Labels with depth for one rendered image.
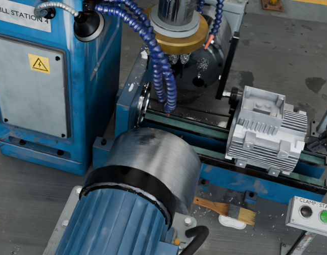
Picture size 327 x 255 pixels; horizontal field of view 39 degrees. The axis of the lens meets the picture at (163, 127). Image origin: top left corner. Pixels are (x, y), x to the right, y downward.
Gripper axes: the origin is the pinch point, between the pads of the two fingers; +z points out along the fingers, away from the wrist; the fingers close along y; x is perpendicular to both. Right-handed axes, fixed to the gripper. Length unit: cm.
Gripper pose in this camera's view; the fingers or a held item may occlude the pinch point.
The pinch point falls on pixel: (316, 145)
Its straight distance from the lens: 135.2
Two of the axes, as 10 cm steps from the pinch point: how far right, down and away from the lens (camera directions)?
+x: -7.8, -5.5, -3.1
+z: -5.8, 4.4, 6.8
